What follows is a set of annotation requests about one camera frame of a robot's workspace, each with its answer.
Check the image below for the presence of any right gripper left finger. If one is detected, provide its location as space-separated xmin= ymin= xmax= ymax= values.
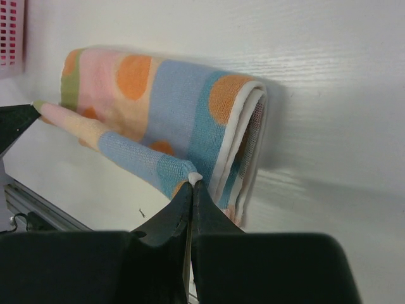
xmin=131 ymin=182 xmax=193 ymax=247

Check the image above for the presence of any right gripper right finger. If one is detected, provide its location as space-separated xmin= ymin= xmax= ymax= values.
xmin=192 ymin=180 xmax=244 ymax=236

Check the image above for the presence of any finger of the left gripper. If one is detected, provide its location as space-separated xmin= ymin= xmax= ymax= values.
xmin=0 ymin=104 xmax=41 ymax=157

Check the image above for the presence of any orange patterned towel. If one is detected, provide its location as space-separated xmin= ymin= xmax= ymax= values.
xmin=34 ymin=47 xmax=268 ymax=225

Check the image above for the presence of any white plastic basket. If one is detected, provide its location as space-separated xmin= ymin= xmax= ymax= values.
xmin=0 ymin=0 xmax=25 ymax=79

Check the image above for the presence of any aluminium mounting rail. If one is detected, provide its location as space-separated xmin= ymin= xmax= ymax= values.
xmin=4 ymin=183 xmax=90 ymax=231

